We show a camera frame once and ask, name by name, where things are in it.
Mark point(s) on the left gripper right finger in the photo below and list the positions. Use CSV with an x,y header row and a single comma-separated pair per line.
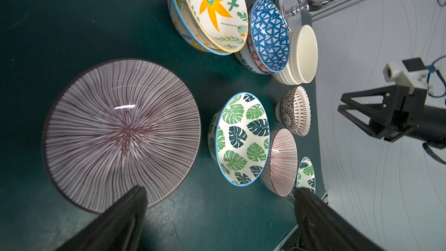
x,y
322,229

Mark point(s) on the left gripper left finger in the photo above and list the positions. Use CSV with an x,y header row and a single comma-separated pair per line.
x,y
117,229

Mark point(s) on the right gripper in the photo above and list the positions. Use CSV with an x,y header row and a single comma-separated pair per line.
x,y
396,114

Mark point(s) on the cream bowl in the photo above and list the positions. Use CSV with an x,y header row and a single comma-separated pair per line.
x,y
303,60

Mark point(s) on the purple striped bowl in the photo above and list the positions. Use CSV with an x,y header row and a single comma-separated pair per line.
x,y
121,124

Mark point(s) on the blue triangle bowl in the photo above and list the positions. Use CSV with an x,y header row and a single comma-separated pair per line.
x,y
268,38

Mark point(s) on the small blue floral bowl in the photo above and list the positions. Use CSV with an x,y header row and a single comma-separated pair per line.
x,y
245,58

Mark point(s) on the yellow flower bowl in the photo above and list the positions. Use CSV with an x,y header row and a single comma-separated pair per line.
x,y
224,22

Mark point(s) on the orange blue flower bowl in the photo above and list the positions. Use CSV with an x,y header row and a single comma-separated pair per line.
x,y
188,28

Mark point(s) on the green leaf bowl right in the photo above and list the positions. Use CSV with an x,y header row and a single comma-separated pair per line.
x,y
305,179

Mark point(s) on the green leaf bowl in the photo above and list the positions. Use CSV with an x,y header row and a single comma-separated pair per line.
x,y
239,139
305,179

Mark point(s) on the pink striped bowl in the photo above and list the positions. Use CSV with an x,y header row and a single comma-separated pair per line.
x,y
280,172

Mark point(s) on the brown lattice bowl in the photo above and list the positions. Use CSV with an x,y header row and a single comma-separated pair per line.
x,y
294,111

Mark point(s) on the green leaf bowl centre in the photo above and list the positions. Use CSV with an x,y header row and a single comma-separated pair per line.
x,y
239,139

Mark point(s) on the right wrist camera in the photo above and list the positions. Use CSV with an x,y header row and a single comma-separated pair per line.
x,y
411,73

